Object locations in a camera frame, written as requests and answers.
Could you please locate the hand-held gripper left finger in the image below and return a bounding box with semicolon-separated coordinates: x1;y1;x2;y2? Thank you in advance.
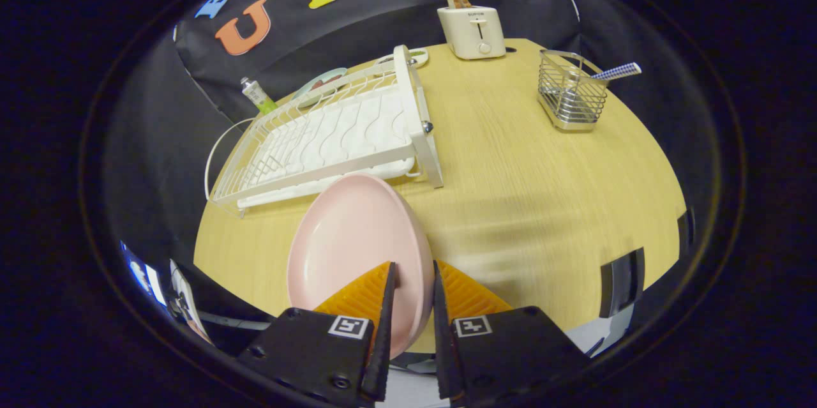
237;260;401;405

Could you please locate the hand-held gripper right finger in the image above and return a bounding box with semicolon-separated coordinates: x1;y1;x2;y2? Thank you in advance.
432;259;592;407

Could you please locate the pink plate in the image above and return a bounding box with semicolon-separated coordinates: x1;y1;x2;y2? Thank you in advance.
287;172;436;361

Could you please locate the white dish rack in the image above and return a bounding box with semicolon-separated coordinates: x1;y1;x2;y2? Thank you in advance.
204;44;444;218

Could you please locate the metal wire basket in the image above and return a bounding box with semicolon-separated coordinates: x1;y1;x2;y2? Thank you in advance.
537;49;609;133

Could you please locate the spoon with checked handle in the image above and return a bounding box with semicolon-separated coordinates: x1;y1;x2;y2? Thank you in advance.
590;62;643;82

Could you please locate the light blue plate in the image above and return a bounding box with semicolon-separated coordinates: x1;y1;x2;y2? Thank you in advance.
292;67;349;109

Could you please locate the white divided dish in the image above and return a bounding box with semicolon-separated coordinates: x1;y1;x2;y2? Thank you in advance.
377;48;430;70

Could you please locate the white device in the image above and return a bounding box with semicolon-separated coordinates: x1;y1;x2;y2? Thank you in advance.
169;259;211;342

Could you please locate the computer monitor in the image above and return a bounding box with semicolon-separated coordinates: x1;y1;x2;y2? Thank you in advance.
121;242;170;306

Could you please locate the green and white bottle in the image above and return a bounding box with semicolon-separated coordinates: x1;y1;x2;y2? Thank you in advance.
240;77;279;115

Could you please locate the white toaster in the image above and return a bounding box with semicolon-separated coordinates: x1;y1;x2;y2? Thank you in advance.
437;4;507;61

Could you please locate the black backdrop cloth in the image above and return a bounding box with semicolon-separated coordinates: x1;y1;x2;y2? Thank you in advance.
99;0;719;255

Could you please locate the black bracket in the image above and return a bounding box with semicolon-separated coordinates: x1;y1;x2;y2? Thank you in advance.
600;247;645;318

